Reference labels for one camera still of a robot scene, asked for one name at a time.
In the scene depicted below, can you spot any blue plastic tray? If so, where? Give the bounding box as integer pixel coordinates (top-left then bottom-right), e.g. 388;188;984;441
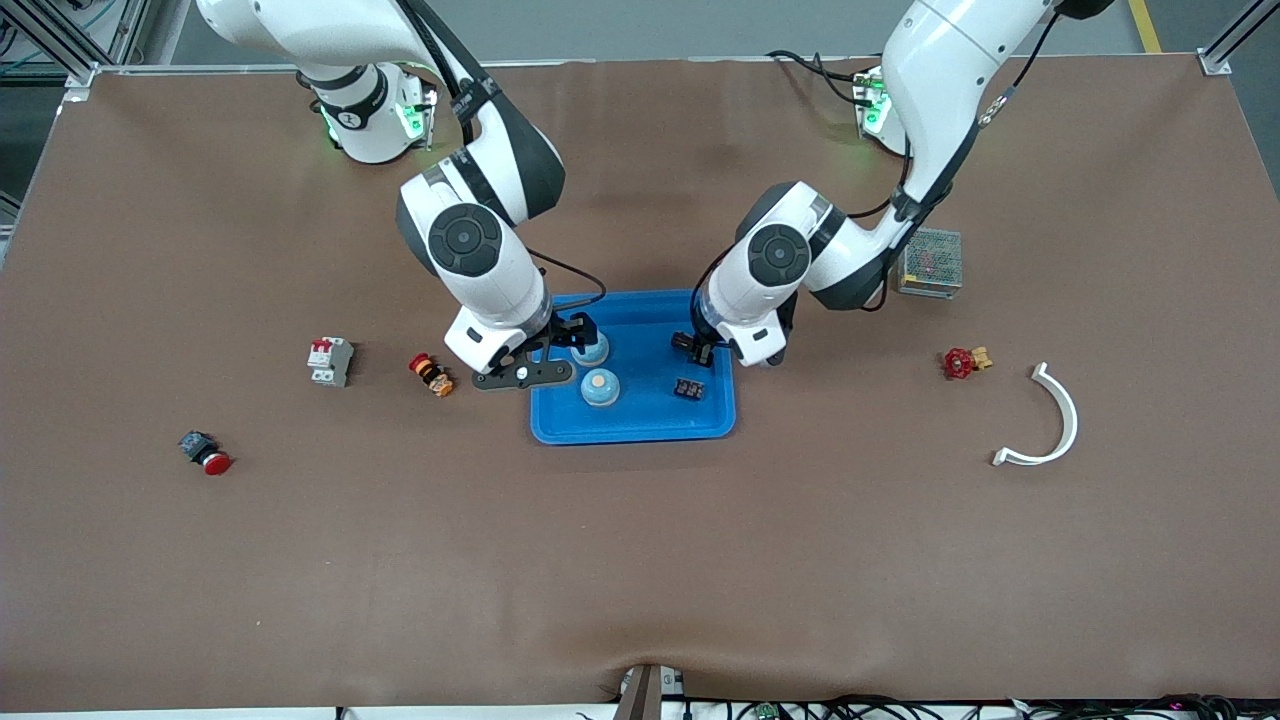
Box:
530;289;738;446

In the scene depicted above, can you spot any metal mesh power supply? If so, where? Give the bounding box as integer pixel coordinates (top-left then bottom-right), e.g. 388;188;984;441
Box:
900;228;963;299

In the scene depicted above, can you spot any brown table cover mat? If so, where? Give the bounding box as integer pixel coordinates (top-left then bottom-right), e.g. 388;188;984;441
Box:
0;55;1280;713

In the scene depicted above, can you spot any red mushroom push button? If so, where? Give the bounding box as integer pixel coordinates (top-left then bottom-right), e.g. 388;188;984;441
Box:
178;431;233;476

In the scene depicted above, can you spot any yellow red emergency stop switch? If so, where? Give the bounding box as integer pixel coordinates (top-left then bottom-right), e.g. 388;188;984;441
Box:
408;353;456;398

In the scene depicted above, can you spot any white circuit breaker red switch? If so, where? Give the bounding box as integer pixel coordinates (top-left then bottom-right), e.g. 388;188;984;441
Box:
307;337;355;388

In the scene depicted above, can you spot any black left arm base cable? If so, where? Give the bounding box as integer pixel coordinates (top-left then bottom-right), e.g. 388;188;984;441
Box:
768;48;873;107

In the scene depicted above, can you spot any white curved plastic bracket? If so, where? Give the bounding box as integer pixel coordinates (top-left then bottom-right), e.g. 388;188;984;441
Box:
992;362;1079;468

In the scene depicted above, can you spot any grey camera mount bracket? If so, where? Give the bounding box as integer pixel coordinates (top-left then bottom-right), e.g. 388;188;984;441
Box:
615;663;686;720

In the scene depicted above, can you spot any black cable bundle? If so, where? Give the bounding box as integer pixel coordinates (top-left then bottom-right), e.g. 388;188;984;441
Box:
690;693;1241;720

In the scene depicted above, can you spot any aluminium frame post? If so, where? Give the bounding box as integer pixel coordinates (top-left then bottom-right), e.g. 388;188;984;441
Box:
1198;0;1280;77
0;0;153;101

